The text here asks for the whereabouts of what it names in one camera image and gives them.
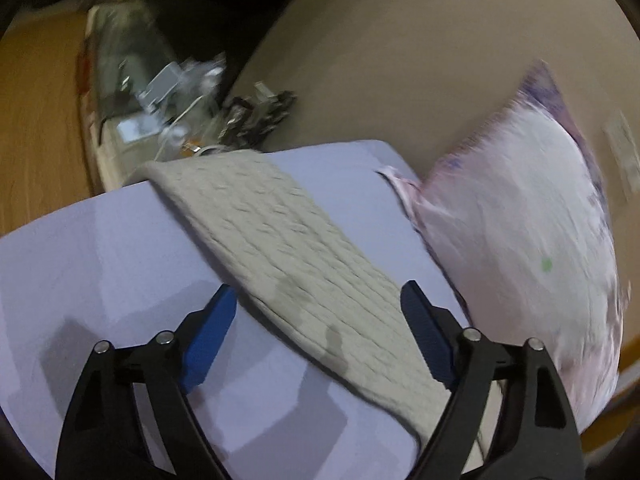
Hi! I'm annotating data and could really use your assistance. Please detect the beige cable-knit sweater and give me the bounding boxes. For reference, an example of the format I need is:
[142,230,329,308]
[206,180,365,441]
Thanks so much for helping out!
[133,148,501,474]

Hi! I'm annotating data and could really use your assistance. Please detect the wooden headboard shelf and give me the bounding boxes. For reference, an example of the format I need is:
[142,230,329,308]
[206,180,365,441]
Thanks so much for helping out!
[579,353,640,466]

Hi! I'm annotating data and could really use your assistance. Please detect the pink floral pillow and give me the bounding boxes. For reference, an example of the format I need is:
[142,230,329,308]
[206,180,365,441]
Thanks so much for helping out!
[383,62,628,430]

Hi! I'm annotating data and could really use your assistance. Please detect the cluttered bedside table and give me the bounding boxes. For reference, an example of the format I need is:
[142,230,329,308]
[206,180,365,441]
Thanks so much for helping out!
[77,0,226,193]

